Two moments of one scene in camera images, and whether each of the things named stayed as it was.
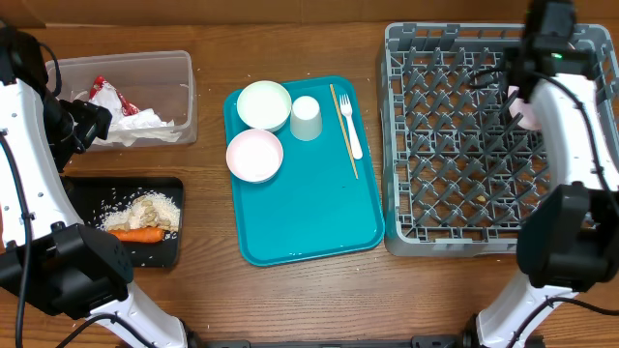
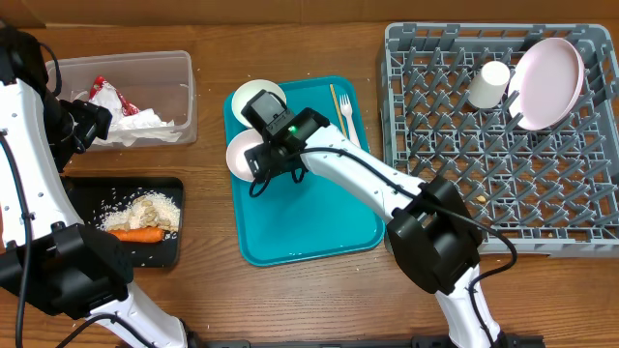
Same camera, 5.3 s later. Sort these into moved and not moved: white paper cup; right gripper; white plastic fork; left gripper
Moved: right gripper; white paper cup
Not moved: white plastic fork; left gripper
